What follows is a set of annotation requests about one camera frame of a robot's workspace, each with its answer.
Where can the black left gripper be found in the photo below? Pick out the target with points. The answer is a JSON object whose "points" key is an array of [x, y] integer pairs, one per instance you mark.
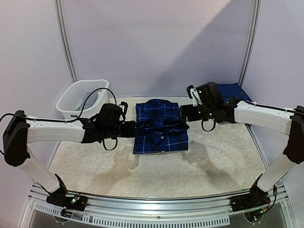
{"points": [[129, 131]]}

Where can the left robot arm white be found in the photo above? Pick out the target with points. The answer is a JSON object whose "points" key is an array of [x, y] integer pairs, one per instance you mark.
{"points": [[26, 140]]}

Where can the left wall aluminium profile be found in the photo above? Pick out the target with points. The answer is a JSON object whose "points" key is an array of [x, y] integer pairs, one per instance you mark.
{"points": [[64, 40]]}

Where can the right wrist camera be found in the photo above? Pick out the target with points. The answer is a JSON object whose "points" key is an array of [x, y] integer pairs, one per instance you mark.
{"points": [[194, 95]]}

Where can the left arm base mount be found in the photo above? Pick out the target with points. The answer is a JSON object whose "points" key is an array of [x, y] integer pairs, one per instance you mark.
{"points": [[68, 202]]}

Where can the grey folded garment in basket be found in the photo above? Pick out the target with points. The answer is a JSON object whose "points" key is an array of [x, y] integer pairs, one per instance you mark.
{"points": [[88, 101]]}

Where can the wall aluminium profile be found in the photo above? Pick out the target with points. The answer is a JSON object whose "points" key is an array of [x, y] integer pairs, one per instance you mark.
{"points": [[250, 42], [64, 40]]}

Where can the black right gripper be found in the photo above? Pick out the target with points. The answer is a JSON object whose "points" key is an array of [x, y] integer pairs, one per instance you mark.
{"points": [[183, 114]]}

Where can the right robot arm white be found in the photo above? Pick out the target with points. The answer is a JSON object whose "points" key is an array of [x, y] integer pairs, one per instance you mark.
{"points": [[278, 132]]}

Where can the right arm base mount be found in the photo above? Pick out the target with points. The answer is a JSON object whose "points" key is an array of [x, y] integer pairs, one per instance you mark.
{"points": [[255, 204]]}

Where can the blue plaid shirt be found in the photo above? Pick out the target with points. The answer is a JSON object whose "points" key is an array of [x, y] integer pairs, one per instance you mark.
{"points": [[159, 128]]}

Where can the aluminium front rail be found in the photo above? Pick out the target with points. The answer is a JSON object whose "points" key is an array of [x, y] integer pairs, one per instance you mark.
{"points": [[200, 212]]}

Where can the white plastic laundry basket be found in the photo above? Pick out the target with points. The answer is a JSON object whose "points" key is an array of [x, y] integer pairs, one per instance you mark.
{"points": [[67, 103]]}

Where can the right wall aluminium profile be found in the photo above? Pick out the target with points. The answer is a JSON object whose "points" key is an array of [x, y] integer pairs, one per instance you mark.
{"points": [[250, 42]]}

